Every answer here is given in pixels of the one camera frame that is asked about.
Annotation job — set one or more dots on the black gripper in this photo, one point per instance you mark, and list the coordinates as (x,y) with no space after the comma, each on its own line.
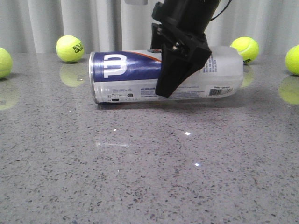
(180,33)

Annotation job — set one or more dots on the clear Wilson tennis ball can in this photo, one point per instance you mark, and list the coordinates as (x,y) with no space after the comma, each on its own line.
(131,76)

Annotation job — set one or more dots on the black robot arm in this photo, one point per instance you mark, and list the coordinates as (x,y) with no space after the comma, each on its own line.
(180,34)

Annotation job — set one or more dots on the Wilson yellow tennis ball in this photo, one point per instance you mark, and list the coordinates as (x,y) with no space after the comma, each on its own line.
(247,47)

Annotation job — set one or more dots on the Roland Garros yellow tennis ball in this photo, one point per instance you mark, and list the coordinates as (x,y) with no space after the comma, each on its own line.
(69,49)

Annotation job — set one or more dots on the far-right yellow tennis ball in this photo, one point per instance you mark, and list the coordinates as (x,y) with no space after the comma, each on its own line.
(292,60)

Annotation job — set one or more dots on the far-left yellow tennis ball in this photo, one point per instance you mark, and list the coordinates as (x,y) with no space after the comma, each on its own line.
(6,63)

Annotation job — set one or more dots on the grey pleated curtain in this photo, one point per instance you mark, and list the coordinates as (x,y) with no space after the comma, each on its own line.
(34,26)

